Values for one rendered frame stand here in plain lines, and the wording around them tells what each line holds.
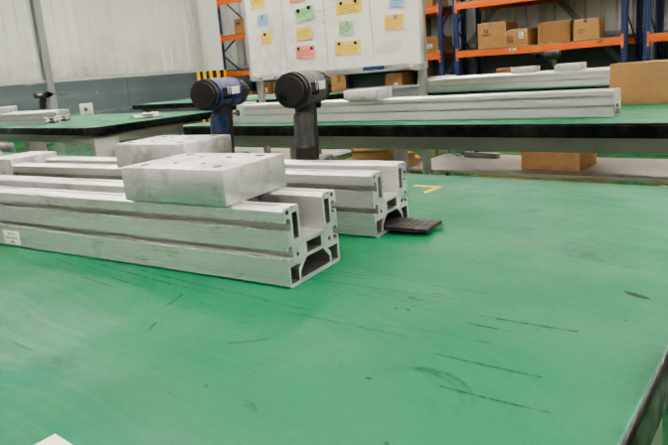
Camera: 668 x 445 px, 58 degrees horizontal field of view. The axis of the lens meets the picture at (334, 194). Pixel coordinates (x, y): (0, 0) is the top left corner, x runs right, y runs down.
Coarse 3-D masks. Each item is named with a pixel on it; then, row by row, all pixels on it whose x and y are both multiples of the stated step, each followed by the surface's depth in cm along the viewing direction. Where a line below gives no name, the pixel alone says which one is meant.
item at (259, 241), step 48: (0, 192) 88; (48, 192) 83; (96, 192) 80; (288, 192) 70; (0, 240) 91; (48, 240) 84; (96, 240) 78; (144, 240) 75; (192, 240) 69; (240, 240) 65; (288, 240) 62; (336, 240) 70
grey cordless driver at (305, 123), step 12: (300, 72) 100; (312, 72) 104; (276, 84) 99; (288, 84) 98; (300, 84) 97; (312, 84) 99; (324, 84) 105; (276, 96) 99; (288, 96) 98; (300, 96) 98; (312, 96) 101; (324, 96) 107; (300, 108) 103; (312, 108) 104; (300, 120) 102; (312, 120) 103; (300, 132) 102; (312, 132) 103; (300, 144) 102; (312, 144) 103; (300, 156) 103; (312, 156) 103; (324, 156) 107
